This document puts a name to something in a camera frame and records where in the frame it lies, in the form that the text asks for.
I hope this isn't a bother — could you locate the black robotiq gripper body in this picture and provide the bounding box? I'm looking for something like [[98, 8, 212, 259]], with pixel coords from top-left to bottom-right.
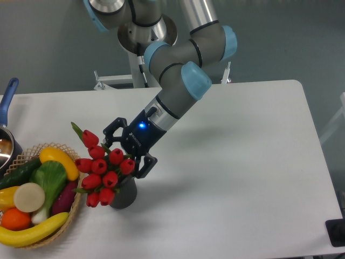
[[121, 110, 167, 157]]

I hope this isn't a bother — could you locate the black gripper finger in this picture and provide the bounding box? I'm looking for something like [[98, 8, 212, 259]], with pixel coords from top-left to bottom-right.
[[132, 153, 158, 179], [103, 117, 127, 147]]

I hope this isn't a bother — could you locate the red tulip bouquet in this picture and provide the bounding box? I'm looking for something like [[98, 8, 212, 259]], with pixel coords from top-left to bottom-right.
[[71, 122, 135, 208]]

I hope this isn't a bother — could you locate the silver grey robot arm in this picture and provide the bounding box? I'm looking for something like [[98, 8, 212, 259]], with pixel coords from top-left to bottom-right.
[[84, 1, 237, 179]]

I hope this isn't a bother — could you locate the dark grey ribbed vase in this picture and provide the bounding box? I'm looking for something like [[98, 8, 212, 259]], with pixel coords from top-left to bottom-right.
[[110, 177, 137, 209]]

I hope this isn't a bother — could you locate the yellow squash upper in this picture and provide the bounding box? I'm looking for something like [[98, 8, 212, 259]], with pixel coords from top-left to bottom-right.
[[39, 146, 79, 181]]

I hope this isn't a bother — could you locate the green bok choy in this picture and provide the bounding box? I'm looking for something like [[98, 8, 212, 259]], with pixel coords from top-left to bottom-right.
[[30, 161, 67, 225]]

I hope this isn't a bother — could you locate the purple sweet potato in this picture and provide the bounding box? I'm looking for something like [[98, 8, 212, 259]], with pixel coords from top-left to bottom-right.
[[51, 181, 78, 215]]

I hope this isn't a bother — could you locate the woven wicker basket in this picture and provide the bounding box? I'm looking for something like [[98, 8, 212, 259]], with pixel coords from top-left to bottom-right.
[[6, 142, 81, 249]]

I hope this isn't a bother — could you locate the green cucumber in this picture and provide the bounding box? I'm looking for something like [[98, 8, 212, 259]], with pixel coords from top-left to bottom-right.
[[1, 158, 41, 189]]

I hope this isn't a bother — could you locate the beige round disc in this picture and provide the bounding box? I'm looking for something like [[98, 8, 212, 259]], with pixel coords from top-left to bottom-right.
[[13, 182, 45, 213]]

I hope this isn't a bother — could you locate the yellow pepper left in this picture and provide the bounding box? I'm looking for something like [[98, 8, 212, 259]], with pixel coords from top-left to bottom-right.
[[0, 186, 19, 212]]

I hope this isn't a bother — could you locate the orange fruit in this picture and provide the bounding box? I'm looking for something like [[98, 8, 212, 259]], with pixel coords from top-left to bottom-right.
[[1, 208, 31, 231]]

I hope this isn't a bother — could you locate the yellow banana front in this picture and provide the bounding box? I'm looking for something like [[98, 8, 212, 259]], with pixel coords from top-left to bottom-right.
[[1, 212, 69, 248]]

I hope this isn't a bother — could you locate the black device table edge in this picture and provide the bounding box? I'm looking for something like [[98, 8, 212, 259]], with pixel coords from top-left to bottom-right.
[[325, 219, 344, 247]]

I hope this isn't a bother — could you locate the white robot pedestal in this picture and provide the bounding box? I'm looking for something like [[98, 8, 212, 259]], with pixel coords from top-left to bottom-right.
[[127, 52, 160, 88]]

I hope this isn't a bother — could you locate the white base frame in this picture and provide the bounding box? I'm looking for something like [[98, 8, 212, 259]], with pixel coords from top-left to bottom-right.
[[93, 61, 233, 91]]

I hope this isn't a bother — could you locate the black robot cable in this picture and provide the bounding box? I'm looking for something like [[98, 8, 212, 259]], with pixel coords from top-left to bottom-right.
[[136, 43, 149, 88]]

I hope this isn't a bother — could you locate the blue handled saucepan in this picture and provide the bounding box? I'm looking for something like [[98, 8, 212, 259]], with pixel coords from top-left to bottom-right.
[[1, 78, 22, 178]]

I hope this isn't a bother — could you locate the white frame right edge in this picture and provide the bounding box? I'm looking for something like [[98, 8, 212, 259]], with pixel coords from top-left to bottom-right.
[[319, 92, 344, 145]]

